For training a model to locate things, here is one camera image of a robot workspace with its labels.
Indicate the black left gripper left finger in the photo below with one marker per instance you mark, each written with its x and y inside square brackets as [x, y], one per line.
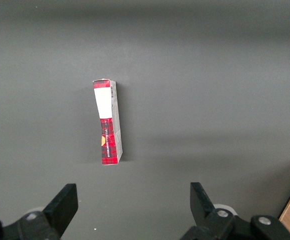
[60, 210]

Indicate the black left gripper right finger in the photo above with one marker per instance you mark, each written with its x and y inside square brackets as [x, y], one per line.
[205, 215]

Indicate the red grey carton box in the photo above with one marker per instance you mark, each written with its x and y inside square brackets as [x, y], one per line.
[107, 125]

